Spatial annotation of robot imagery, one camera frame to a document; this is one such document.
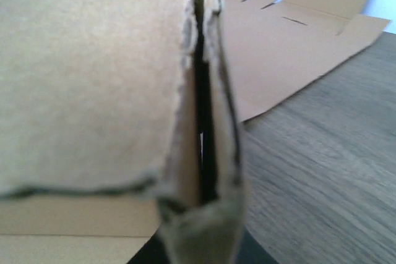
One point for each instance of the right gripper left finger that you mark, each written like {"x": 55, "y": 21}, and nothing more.
{"x": 152, "y": 252}

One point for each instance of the flat cardboard sheet stack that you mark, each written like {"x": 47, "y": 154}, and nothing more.
{"x": 275, "y": 48}

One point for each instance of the brown cardboard box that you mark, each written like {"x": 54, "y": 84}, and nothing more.
{"x": 102, "y": 97}

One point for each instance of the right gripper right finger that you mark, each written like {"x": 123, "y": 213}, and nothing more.
{"x": 251, "y": 252}

